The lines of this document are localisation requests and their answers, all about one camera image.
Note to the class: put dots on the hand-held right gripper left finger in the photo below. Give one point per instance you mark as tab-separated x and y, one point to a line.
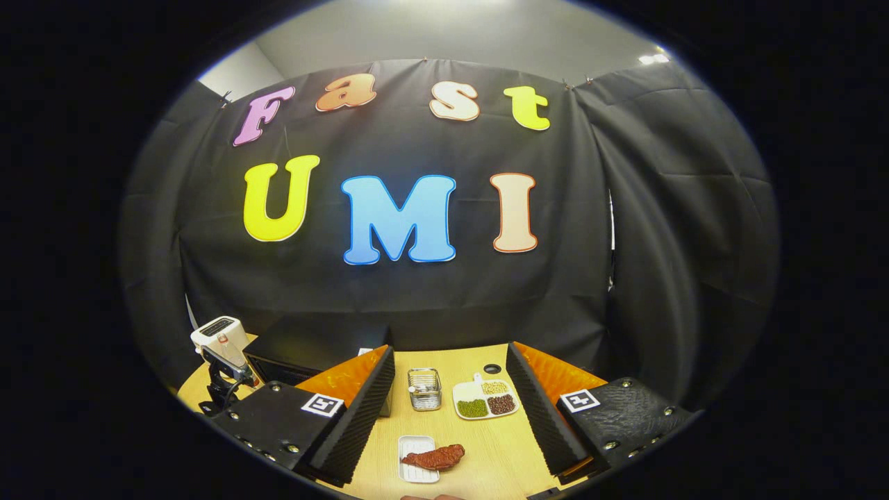
361	423

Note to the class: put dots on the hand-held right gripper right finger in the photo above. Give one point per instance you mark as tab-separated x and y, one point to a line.
542	417

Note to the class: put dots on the white toaster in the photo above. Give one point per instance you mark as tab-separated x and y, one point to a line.
221	333

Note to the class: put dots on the white divided plate with beans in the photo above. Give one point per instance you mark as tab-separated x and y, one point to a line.
486	406

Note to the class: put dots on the small white rectangular tray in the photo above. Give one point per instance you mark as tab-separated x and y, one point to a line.
414	474

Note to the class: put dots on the black electric oven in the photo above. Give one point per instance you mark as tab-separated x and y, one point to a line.
319	333

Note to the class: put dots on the ceiling light panel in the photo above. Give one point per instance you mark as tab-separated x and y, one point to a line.
654	59

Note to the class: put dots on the black backdrop cloth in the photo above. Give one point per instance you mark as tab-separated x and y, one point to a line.
555	292

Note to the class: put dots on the red-brown meat piece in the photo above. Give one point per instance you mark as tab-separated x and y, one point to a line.
434	457

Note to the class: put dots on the metal box grater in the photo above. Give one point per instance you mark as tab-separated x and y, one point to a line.
424	390

